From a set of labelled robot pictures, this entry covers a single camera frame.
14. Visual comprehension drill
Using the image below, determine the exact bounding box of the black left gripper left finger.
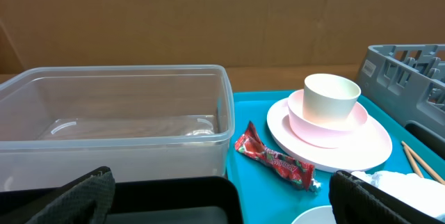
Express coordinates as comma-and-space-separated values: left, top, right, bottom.
1, 166, 115, 224

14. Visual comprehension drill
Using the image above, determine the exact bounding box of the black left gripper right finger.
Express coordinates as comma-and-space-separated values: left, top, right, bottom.
329, 170, 442, 224

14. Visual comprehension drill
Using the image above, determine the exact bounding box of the white bowl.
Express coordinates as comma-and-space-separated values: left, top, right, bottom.
292, 205, 337, 224

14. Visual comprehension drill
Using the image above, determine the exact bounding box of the red candy wrapper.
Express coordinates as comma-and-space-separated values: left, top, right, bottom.
234, 121, 321, 193

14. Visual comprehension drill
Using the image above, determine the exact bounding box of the white napkin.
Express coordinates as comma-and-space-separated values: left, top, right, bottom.
352, 170, 445, 222

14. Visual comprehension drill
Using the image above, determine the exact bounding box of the grey dishwasher rack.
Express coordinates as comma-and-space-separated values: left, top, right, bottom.
356, 44, 444, 157

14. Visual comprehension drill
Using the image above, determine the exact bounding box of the pink plate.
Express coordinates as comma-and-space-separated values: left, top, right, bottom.
266, 99, 392, 173

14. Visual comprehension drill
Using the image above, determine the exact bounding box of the pink bowl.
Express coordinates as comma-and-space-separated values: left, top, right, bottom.
287, 89, 369, 148

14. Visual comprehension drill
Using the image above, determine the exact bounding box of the wooden chopstick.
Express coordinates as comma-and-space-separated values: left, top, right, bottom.
403, 145, 423, 178
401, 141, 444, 184

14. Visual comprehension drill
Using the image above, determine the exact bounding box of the teal serving tray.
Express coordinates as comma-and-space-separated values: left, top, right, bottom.
227, 90, 444, 223

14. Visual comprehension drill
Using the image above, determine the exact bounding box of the clear plastic bin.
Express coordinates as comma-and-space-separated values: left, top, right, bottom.
1, 65, 235, 191

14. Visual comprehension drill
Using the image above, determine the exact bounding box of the cream paper cup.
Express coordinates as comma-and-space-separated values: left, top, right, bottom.
302, 73, 361, 124

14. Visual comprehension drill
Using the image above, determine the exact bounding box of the black plastic tray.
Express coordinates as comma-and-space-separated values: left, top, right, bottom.
0, 175, 244, 224

